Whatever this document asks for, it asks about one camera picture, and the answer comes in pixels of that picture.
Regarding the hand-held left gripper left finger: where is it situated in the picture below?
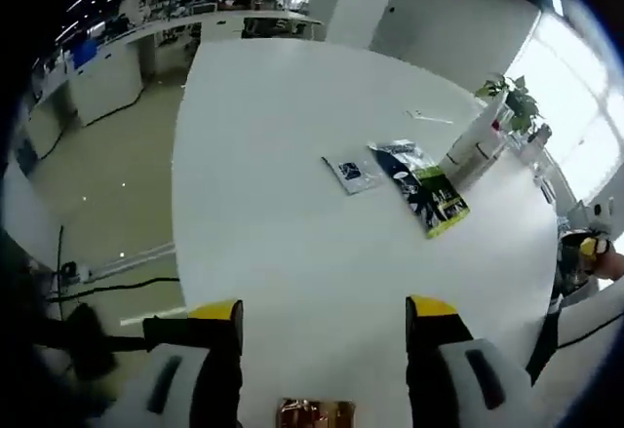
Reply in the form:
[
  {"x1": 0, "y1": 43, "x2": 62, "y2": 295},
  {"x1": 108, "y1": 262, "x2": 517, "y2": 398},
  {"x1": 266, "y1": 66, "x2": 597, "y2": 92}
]
[{"x1": 101, "y1": 298, "x2": 245, "y2": 428}]

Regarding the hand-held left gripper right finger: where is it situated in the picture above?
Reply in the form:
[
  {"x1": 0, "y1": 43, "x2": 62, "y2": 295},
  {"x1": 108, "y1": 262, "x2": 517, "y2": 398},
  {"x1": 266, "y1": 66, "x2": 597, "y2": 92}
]
[{"x1": 405, "y1": 294, "x2": 537, "y2": 428}]

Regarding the red ringed skincare bottle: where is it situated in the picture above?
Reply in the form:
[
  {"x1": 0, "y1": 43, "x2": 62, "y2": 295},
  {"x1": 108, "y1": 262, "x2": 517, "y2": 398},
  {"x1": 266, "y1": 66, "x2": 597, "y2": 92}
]
[{"x1": 470, "y1": 115, "x2": 508, "y2": 178}]

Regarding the white skincare tube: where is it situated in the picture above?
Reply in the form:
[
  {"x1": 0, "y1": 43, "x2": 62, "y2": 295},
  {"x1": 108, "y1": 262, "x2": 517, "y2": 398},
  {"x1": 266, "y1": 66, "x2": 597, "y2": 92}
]
[{"x1": 444, "y1": 99, "x2": 503, "y2": 175}]

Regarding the person's right hand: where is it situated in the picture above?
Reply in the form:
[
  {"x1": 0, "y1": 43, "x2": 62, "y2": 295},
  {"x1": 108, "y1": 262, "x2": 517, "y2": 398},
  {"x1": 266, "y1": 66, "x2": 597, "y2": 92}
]
[{"x1": 591, "y1": 251, "x2": 624, "y2": 281}]

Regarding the black stand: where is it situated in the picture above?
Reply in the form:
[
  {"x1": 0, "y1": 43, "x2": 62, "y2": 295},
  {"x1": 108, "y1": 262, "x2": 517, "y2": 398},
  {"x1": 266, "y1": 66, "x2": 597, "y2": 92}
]
[{"x1": 28, "y1": 300, "x2": 160, "y2": 383}]

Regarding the green potted plant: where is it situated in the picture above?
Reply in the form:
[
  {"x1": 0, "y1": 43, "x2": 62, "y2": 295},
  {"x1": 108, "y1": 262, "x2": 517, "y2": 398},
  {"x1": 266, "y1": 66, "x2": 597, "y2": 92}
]
[{"x1": 475, "y1": 73, "x2": 546, "y2": 136}]

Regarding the floor power strip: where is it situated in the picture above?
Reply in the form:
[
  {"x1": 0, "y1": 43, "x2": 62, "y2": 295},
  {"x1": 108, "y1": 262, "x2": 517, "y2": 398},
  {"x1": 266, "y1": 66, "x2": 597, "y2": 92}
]
[{"x1": 58, "y1": 260, "x2": 95, "y2": 284}]

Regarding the green and black packet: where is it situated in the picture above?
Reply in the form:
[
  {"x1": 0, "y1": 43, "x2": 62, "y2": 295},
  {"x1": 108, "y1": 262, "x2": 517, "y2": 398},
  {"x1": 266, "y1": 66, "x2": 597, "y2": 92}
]
[{"x1": 368, "y1": 138, "x2": 472, "y2": 241}]

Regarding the small clear wrapper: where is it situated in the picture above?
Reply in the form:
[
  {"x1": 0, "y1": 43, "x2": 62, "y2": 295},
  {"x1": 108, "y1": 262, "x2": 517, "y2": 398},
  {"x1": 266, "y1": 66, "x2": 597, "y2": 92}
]
[{"x1": 406, "y1": 108, "x2": 453, "y2": 124}]

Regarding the grey packet with dark print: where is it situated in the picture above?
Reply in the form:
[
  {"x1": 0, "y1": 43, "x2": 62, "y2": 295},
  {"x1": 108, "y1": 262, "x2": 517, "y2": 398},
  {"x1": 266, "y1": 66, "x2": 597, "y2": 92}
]
[{"x1": 320, "y1": 153, "x2": 385, "y2": 198}]

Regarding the long white counter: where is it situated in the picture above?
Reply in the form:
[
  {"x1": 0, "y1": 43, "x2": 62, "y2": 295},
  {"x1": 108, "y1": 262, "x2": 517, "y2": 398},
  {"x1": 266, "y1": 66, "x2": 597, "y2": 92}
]
[{"x1": 28, "y1": 6, "x2": 323, "y2": 130}]

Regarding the blue box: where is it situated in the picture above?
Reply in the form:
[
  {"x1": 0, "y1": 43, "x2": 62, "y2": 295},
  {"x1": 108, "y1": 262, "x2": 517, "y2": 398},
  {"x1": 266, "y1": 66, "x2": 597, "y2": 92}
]
[{"x1": 71, "y1": 40, "x2": 98, "y2": 72}]

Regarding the black floor cable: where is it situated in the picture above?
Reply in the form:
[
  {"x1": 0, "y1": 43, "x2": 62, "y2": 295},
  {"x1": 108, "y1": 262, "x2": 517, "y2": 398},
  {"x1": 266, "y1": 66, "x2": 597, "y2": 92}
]
[{"x1": 46, "y1": 275, "x2": 181, "y2": 302}]

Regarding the white floor cable cover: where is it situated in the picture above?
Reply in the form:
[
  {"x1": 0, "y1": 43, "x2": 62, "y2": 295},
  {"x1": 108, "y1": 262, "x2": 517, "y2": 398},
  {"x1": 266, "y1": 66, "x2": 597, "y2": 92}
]
[{"x1": 85, "y1": 241, "x2": 176, "y2": 281}]

